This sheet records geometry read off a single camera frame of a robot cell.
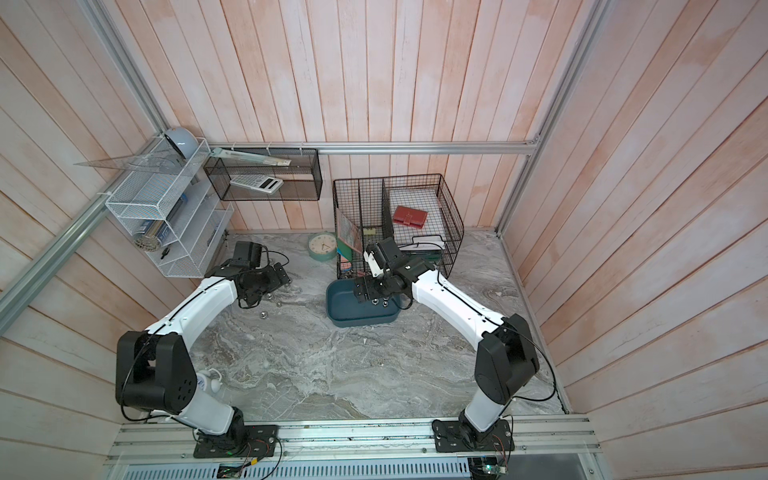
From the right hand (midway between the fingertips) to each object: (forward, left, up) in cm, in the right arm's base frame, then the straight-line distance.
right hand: (366, 287), depth 85 cm
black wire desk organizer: (+40, 0, -1) cm, 40 cm away
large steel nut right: (+2, +30, -14) cm, 34 cm away
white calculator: (+33, +36, +12) cm, 51 cm away
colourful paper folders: (+28, +8, -9) cm, 31 cm away
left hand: (+3, +29, -4) cm, 29 cm away
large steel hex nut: (-2, +34, -14) cm, 37 cm away
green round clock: (+27, +19, -13) cm, 36 cm away
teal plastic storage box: (+2, +8, -16) cm, 19 cm away
